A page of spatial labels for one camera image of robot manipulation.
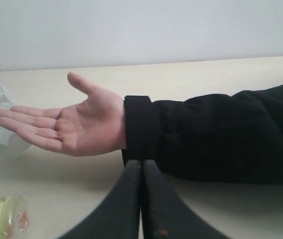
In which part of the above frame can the black sleeved forearm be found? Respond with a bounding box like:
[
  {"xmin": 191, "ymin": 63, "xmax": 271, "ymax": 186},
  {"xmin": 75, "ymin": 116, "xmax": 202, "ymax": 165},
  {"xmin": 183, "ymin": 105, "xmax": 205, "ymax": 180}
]
[{"xmin": 122, "ymin": 85, "xmax": 283, "ymax": 184}]

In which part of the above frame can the yellow label bottle red cap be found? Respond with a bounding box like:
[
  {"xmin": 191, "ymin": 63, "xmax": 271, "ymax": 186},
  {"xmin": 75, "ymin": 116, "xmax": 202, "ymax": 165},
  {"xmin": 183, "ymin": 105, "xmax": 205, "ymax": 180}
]
[{"xmin": 0, "ymin": 195, "xmax": 29, "ymax": 239}]

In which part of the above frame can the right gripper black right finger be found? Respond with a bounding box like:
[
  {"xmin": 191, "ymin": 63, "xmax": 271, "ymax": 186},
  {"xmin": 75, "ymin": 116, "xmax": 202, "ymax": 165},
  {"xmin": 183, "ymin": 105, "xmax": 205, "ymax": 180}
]
[{"xmin": 142, "ymin": 160, "xmax": 227, "ymax": 239}]

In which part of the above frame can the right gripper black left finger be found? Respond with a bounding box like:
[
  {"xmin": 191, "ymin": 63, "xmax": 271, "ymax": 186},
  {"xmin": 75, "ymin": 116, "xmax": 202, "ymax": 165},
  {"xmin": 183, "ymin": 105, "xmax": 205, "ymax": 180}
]
[{"xmin": 60, "ymin": 160, "xmax": 141, "ymax": 239}]

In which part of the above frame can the open bare human hand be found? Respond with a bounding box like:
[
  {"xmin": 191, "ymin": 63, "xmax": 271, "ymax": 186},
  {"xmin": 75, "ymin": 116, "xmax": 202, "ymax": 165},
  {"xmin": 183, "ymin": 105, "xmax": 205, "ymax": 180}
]
[{"xmin": 0, "ymin": 72, "xmax": 126, "ymax": 156}]

